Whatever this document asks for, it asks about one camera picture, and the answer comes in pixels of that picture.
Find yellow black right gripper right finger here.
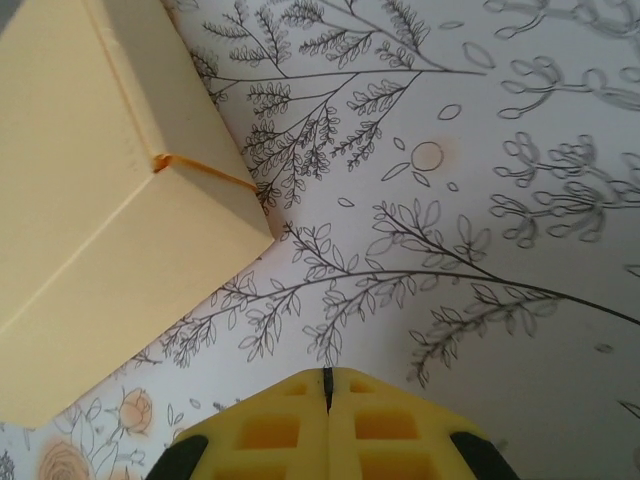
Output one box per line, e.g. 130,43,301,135
329,368,506,480

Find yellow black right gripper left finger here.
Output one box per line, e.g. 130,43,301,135
147,368,331,480

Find floral table cover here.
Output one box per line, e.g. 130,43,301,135
0,0,640,480

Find yellow paper box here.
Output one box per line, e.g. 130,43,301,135
0,0,277,429

